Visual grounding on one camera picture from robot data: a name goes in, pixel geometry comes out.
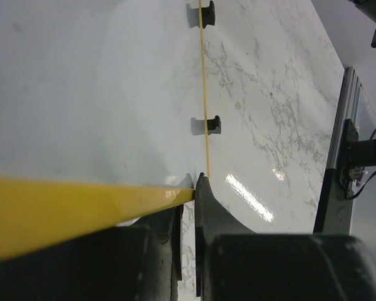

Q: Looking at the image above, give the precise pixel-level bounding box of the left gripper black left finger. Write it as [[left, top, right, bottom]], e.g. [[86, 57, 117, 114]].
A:
[[0, 206, 183, 300]]

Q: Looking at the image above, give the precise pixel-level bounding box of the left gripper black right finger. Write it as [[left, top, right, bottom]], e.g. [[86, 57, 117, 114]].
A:
[[194, 174, 376, 300]]

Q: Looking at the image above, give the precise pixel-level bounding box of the right aluminium frame post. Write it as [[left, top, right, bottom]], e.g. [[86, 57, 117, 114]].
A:
[[326, 67, 376, 169]]

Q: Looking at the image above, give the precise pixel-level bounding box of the yellow framed whiteboard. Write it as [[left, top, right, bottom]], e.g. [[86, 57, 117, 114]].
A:
[[0, 1, 207, 261]]

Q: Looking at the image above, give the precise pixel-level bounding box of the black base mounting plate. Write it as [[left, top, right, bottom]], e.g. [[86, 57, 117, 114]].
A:
[[313, 119, 376, 235]]

